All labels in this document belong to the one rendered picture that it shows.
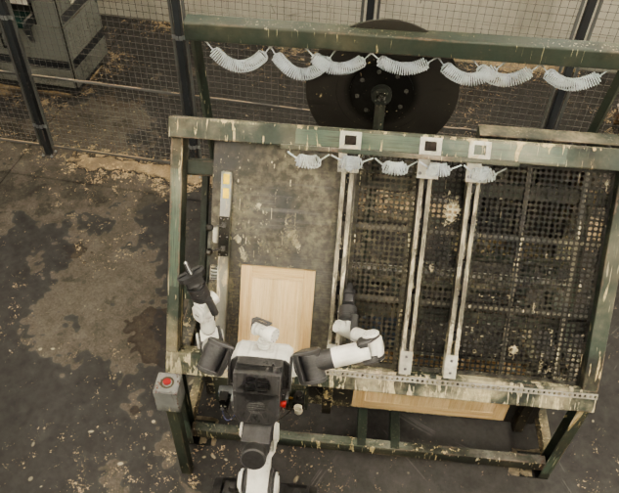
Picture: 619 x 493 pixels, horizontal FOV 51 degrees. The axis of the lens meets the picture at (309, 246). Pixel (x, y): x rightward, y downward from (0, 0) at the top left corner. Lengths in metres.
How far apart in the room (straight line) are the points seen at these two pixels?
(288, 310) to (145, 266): 2.06
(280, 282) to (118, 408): 1.61
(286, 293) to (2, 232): 3.06
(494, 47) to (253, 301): 1.71
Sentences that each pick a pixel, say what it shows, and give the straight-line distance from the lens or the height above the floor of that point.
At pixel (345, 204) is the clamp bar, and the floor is 1.60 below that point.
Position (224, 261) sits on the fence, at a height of 1.32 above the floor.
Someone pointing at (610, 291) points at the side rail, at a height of 1.35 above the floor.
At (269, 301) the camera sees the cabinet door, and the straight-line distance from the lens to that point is 3.34.
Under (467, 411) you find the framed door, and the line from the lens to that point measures 4.08.
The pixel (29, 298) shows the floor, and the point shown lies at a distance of 5.20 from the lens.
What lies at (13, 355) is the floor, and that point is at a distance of 4.91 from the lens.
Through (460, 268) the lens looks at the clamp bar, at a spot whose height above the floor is 1.40.
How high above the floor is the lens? 3.72
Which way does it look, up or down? 45 degrees down
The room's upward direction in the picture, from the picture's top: 2 degrees clockwise
